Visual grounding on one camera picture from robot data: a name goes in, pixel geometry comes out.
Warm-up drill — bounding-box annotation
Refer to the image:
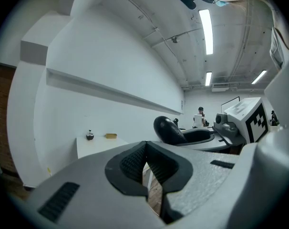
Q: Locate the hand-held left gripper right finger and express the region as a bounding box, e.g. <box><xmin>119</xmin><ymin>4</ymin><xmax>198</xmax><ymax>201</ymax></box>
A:
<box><xmin>146</xmin><ymin>141</ymin><xmax>240</xmax><ymax>229</ymax></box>

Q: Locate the dark grey plate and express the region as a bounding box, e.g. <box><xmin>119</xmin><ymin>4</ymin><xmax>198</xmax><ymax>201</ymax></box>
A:
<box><xmin>181</xmin><ymin>128</ymin><xmax>216</xmax><ymax>144</ymax></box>

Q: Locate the person's grey shirt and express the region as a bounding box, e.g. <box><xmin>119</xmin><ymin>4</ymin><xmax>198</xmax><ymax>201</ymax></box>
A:
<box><xmin>244</xmin><ymin>0</ymin><xmax>289</xmax><ymax>72</ymax></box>

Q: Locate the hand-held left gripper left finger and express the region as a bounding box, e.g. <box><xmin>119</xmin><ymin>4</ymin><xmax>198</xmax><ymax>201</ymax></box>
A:
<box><xmin>20</xmin><ymin>141</ymin><xmax>169</xmax><ymax>229</ymax></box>

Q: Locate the white side table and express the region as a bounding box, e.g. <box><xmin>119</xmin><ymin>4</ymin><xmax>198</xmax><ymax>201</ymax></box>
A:
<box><xmin>76</xmin><ymin>135</ymin><xmax>153</xmax><ymax>188</ymax></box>

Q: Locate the white air conditioner unit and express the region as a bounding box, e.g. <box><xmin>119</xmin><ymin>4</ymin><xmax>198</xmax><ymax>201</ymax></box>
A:
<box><xmin>210</xmin><ymin>83</ymin><xmax>232</xmax><ymax>93</ymax></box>

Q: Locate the black framed whiteboard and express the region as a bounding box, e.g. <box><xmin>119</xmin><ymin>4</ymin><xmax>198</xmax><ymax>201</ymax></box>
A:
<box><xmin>220</xmin><ymin>95</ymin><xmax>241</xmax><ymax>115</ymax></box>

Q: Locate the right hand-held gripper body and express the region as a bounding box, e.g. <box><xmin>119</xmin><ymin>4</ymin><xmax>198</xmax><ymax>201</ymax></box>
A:
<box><xmin>213</xmin><ymin>96</ymin><xmax>269</xmax><ymax>150</ymax></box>

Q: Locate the dark purple eggplant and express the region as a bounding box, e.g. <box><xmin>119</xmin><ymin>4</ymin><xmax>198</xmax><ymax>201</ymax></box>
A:
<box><xmin>153</xmin><ymin>115</ymin><xmax>189</xmax><ymax>145</ymax></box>

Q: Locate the white wall ledge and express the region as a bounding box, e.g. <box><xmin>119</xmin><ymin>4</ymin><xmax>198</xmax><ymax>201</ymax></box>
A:
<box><xmin>45</xmin><ymin>67</ymin><xmax>184</xmax><ymax>115</ymax></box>

